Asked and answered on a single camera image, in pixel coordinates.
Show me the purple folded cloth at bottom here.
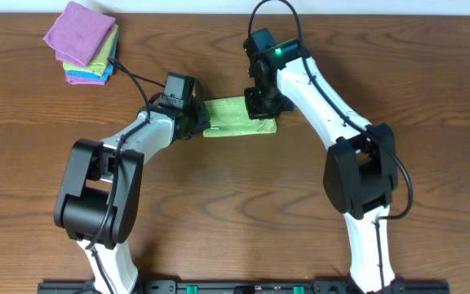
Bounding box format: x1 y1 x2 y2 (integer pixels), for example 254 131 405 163
65 75 108 85

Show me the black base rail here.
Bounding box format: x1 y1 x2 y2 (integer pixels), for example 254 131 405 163
37 278 451 294

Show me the light green folded cloth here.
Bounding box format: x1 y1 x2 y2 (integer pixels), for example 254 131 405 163
63 24 118 78

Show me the purple folded cloth on top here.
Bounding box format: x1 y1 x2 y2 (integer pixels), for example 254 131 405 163
43 1 116 67

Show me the blue folded cloth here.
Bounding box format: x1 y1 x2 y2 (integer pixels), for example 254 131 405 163
63 39 118 85

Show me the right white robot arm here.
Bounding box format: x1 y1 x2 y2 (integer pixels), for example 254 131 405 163
243 36 397 293

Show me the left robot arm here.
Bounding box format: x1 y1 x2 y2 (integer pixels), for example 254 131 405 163
38 100 210 293

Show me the green microfiber cloth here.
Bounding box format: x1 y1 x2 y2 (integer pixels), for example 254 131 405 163
203 96 277 138

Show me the right black cable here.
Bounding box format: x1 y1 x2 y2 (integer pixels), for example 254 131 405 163
246 0 415 294

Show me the purple folded cloth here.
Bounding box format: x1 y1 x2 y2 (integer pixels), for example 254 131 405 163
65 75 108 85
43 1 116 67

